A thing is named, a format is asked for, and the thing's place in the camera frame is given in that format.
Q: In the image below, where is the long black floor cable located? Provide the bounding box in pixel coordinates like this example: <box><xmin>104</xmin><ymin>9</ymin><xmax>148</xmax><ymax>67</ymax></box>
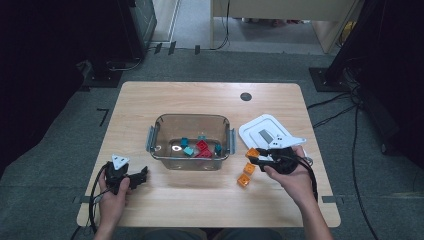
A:
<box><xmin>351</xmin><ymin>106</ymin><xmax>379</xmax><ymax>240</ymax></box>

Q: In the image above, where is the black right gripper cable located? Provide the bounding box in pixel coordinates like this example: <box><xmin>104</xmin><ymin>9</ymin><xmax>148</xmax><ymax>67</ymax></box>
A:
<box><xmin>289</xmin><ymin>154</ymin><xmax>319</xmax><ymax>203</ymax></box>

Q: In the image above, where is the person's right hand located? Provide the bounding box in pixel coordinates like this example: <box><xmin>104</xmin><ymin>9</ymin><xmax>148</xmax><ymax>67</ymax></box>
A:
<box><xmin>264</xmin><ymin>145</ymin><xmax>318</xmax><ymax>206</ymax></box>

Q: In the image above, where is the black stand base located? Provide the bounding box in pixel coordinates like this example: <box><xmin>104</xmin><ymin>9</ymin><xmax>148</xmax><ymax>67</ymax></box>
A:
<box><xmin>81</xmin><ymin>59</ymin><xmax>123</xmax><ymax>89</ymax></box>

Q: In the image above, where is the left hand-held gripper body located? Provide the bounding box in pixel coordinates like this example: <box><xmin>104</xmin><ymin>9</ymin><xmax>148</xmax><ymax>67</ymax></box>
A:
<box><xmin>103</xmin><ymin>154</ymin><xmax>131</xmax><ymax>196</ymax></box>

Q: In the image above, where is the clear plastic storage box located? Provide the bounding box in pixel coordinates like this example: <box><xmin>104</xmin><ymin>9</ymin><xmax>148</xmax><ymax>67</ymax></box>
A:
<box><xmin>145</xmin><ymin>113</ymin><xmax>238</xmax><ymax>172</ymax></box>

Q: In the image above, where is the light wooden desk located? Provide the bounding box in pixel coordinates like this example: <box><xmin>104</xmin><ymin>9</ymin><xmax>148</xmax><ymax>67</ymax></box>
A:
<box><xmin>209</xmin><ymin>0</ymin><xmax>363</xmax><ymax>54</ymax></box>

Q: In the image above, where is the dark glass cabinet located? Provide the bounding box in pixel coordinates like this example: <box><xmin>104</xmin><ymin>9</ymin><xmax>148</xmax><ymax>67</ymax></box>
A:
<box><xmin>128</xmin><ymin>0</ymin><xmax>158</xmax><ymax>61</ymax></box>

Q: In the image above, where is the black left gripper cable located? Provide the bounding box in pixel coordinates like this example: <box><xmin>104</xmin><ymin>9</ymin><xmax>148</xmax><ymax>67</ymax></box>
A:
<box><xmin>87</xmin><ymin>163</ymin><xmax>110</xmax><ymax>234</ymax></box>

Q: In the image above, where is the black hanging cable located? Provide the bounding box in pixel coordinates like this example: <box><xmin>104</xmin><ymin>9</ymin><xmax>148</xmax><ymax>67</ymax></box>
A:
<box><xmin>213</xmin><ymin>0</ymin><xmax>232</xmax><ymax>51</ymax></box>

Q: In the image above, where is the black metal stand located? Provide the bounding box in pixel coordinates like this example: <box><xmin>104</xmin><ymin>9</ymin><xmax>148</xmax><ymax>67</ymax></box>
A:
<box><xmin>308</xmin><ymin>0</ymin><xmax>384</xmax><ymax>93</ymax></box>

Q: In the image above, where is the white floor cable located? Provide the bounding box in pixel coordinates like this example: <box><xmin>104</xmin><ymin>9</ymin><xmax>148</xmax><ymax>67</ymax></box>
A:
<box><xmin>106</xmin><ymin>58</ymin><xmax>143</xmax><ymax>73</ymax></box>

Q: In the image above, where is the black floor tape corner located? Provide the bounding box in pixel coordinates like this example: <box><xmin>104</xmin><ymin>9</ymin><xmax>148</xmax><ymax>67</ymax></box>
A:
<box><xmin>96</xmin><ymin>107</ymin><xmax>110</xmax><ymax>128</ymax></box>

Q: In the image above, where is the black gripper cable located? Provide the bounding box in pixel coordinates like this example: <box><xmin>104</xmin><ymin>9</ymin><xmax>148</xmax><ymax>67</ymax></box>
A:
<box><xmin>289</xmin><ymin>154</ymin><xmax>319</xmax><ymax>203</ymax></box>
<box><xmin>87</xmin><ymin>163</ymin><xmax>110</xmax><ymax>234</ymax></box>

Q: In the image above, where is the person's left hand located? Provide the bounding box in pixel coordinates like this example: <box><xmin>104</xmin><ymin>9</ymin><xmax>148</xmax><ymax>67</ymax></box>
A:
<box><xmin>98</xmin><ymin>176</ymin><xmax>132</xmax><ymax>228</ymax></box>

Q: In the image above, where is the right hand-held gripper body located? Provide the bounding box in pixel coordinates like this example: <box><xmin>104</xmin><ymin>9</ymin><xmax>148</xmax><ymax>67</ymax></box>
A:
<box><xmin>260</xmin><ymin>134</ymin><xmax>308</xmax><ymax>176</ymax></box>

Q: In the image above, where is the white box lid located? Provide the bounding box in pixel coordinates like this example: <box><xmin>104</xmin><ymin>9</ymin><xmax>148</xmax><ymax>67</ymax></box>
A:
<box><xmin>238</xmin><ymin>113</ymin><xmax>309</xmax><ymax>166</ymax></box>

